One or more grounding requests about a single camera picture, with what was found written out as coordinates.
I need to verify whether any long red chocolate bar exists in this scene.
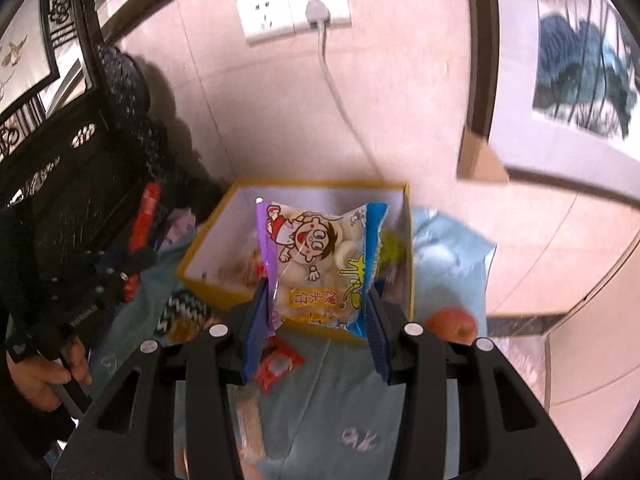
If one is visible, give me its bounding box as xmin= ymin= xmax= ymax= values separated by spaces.
xmin=124 ymin=182 xmax=162 ymax=302

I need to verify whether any purple blue cartoon snack bag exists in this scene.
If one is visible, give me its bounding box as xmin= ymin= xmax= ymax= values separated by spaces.
xmin=256 ymin=198 xmax=388 ymax=338

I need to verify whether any person's left hand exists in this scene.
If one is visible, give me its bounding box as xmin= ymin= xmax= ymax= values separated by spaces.
xmin=6 ymin=337 xmax=92 ymax=412

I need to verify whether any black white zigzag snack bag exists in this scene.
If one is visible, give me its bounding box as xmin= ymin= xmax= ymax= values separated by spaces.
xmin=154 ymin=289 xmax=218 ymax=344

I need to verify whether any white long wafer pack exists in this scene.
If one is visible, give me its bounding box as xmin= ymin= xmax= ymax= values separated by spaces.
xmin=236 ymin=396 xmax=266 ymax=462

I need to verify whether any dark carved wooden furniture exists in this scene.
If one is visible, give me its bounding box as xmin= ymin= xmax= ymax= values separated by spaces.
xmin=0 ymin=0 xmax=227 ymax=480

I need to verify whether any yellow cardboard box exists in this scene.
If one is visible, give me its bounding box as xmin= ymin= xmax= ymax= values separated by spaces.
xmin=177 ymin=180 xmax=413 ymax=340

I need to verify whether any peach fruit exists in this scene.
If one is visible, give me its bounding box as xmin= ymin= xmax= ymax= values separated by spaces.
xmin=423 ymin=306 xmax=478 ymax=344

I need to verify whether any red black snack pack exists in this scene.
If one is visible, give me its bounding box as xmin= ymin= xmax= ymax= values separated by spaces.
xmin=254 ymin=336 xmax=305 ymax=393

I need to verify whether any teal tablecloth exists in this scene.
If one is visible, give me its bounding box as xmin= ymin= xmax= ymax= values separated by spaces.
xmin=49 ymin=206 xmax=497 ymax=480

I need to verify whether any framed bird painting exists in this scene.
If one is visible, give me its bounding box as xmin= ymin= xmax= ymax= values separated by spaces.
xmin=1 ymin=0 xmax=60 ymax=119

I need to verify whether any framed lotus painting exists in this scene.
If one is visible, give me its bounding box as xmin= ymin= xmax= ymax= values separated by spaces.
xmin=466 ymin=0 xmax=639 ymax=200

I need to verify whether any white wall socket left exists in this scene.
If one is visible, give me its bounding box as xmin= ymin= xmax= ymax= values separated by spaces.
xmin=236 ymin=0 xmax=294 ymax=46

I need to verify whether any grey plug and cable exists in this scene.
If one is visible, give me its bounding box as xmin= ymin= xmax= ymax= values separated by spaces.
xmin=304 ymin=0 xmax=386 ymax=181

